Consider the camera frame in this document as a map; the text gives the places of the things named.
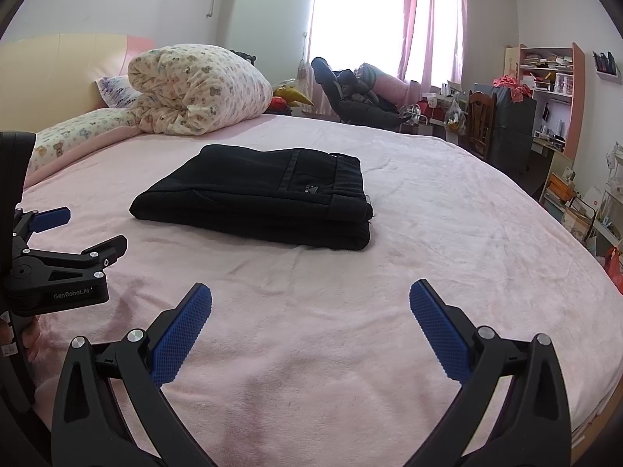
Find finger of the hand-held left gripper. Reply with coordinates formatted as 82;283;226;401
14;207;73;237
17;235;128;283

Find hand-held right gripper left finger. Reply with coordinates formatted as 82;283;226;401
51;282;217;467

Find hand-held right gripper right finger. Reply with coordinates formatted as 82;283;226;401
406;279;572;467

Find black pants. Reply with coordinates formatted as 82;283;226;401
129;144;375;252

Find person's left hand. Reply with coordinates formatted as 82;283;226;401
0;314;44;365

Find bear print pillow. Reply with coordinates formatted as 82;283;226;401
26;108;142;176

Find pink bed blanket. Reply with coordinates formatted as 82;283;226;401
0;114;623;467

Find purple print pillow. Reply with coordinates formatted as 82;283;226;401
95;75;142;109

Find cream and pink headboard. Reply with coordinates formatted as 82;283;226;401
0;34;157;139

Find cream low shelf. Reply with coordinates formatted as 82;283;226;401
538;153;577;210

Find orange bag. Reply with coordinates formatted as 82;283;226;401
604;247;623;295

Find rolled bear print quilt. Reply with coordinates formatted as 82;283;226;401
128;44;273;136

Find dark grey cabinet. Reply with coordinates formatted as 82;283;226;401
489;85;537;176

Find wooden chair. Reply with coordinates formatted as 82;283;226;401
465;90;497;161

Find white metal rack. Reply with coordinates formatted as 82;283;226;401
591;141;623;249

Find pink folded cloth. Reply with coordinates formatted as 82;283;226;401
360;63;410;108

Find yellow plush toy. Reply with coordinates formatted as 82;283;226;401
271;85;315;110

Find red cloth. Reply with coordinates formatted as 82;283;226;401
493;75;533;103

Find pink bookshelf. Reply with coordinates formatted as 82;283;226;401
503;43;586;156

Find black office chair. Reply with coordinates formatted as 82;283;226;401
310;57;412;130

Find pink curtain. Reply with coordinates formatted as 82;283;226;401
396;0;468;89

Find pink wall shelf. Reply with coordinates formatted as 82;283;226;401
592;51;621;81

